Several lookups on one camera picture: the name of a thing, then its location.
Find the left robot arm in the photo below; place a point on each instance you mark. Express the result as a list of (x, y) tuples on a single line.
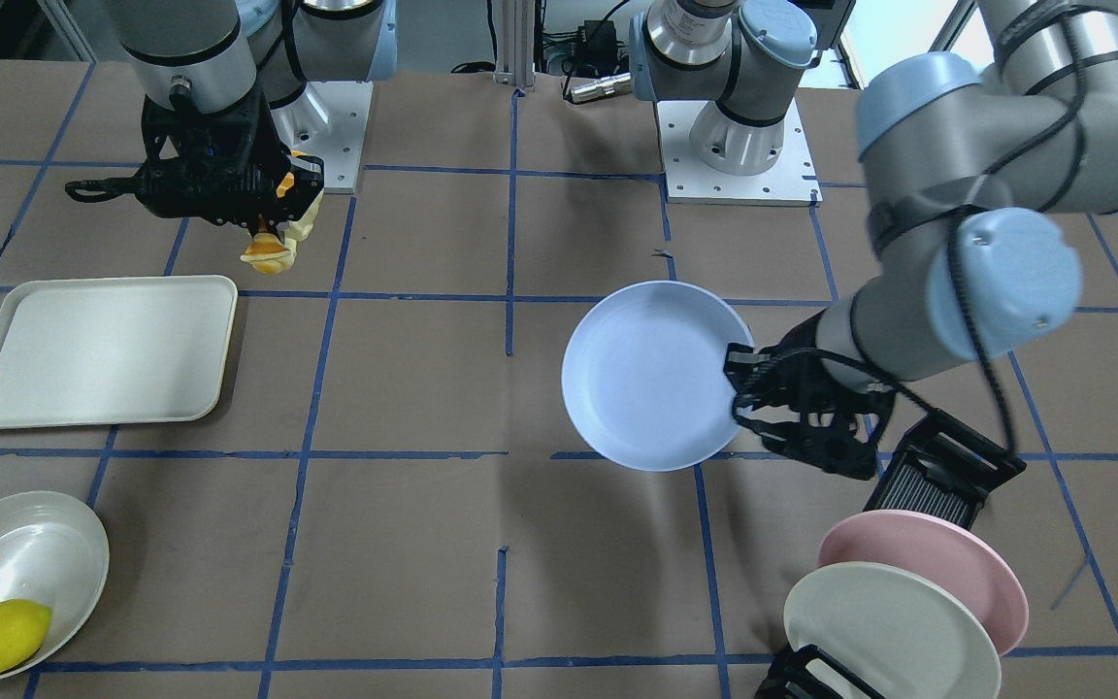
[(962, 168)]

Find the black power adapter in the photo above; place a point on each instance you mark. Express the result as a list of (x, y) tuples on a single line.
[(596, 42)]

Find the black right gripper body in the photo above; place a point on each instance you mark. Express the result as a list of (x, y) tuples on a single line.
[(299, 185)]

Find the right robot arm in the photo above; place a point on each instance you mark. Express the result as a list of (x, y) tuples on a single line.
[(217, 78)]

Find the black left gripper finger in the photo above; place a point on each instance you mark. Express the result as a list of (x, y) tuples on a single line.
[(744, 404), (741, 366)]

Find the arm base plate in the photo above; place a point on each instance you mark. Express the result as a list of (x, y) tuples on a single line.
[(709, 159), (329, 120)]

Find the silver cylindrical connector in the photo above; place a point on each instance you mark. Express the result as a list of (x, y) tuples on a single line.
[(604, 88)]

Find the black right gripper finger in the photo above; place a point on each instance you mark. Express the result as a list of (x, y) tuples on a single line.
[(298, 198)]

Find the black dish rack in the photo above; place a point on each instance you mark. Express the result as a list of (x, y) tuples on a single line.
[(942, 468)]

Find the cream shallow bowl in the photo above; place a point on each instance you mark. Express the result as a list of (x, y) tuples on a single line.
[(54, 551)]

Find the cream plate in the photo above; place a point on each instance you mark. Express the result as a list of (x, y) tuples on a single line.
[(902, 634)]

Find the aluminium frame post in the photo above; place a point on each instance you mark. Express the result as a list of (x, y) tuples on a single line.
[(516, 32)]

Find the light blue plate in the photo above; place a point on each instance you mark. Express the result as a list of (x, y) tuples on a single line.
[(642, 376)]

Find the pink plate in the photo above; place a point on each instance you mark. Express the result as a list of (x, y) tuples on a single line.
[(943, 553)]

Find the cream rectangular tray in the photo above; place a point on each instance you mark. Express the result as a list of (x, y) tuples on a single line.
[(114, 351)]

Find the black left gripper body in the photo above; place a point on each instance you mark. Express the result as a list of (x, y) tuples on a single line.
[(805, 364)]

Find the sliced orange bread loaf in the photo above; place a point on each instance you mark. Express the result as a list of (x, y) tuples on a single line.
[(273, 247)]

